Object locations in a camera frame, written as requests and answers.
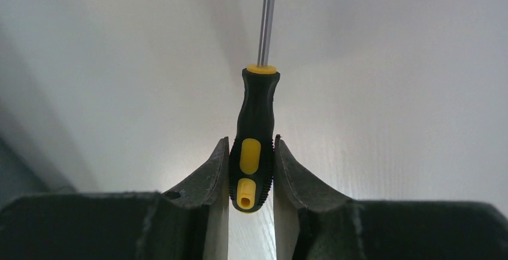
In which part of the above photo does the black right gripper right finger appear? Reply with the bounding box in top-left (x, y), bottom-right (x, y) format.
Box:
top-left (273, 137), bottom-right (507, 259)

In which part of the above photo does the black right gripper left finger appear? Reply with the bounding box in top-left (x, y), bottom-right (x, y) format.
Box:
top-left (1, 138), bottom-right (229, 259)

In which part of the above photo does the black yellow screwdriver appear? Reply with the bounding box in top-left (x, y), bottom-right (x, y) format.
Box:
top-left (229, 0), bottom-right (280, 213)

